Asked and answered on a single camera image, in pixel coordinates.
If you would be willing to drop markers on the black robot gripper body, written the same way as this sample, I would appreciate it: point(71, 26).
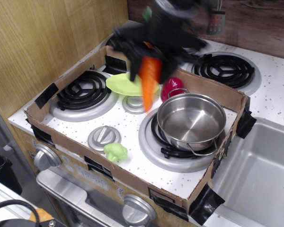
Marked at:
point(164, 34)

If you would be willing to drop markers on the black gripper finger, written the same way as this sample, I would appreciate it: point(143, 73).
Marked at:
point(168, 66)
point(135, 67)

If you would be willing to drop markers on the orange toy carrot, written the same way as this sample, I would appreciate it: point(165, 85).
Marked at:
point(151, 65)

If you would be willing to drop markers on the light green plastic plate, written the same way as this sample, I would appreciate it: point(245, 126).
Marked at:
point(121, 84)

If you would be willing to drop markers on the red toy fruit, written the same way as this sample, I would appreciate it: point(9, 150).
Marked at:
point(173, 86)

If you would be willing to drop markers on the back left black burner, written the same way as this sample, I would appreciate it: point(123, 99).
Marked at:
point(111, 41)

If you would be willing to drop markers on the black burner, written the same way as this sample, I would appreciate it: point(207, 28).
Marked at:
point(111, 41)
point(231, 69)
point(84, 99)
point(162, 154)

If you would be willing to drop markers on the silver stovetop knob upper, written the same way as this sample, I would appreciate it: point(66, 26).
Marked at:
point(134, 105)

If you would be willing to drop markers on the silver stovetop knob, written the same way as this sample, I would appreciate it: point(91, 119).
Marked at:
point(102, 136)
point(134, 105)

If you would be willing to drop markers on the hanging metal grater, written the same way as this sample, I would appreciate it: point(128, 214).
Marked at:
point(216, 20)

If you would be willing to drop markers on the front left black burner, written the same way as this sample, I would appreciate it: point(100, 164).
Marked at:
point(84, 99)

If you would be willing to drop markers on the stainless steel pot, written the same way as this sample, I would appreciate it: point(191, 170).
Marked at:
point(192, 122)

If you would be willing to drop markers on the back right black burner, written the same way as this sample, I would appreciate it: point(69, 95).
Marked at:
point(231, 69)

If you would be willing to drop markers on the front right black burner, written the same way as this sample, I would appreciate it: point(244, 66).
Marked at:
point(162, 154)

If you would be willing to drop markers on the silver stovetop knob lower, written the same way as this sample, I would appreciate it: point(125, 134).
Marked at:
point(102, 136)

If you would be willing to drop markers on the green toy broccoli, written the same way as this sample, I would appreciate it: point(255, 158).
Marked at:
point(115, 152)

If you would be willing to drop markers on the silver oven knob left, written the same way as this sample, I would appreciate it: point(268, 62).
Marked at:
point(45, 158)

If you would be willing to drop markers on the silver oven knob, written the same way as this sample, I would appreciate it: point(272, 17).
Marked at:
point(45, 158)
point(137, 212)

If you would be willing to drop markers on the grey toy sink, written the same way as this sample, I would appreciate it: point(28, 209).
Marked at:
point(251, 178)

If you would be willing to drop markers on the silver oven knob right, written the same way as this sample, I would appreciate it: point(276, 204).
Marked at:
point(137, 212)

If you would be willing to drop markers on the silver oven door handle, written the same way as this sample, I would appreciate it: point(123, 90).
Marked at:
point(82, 205)

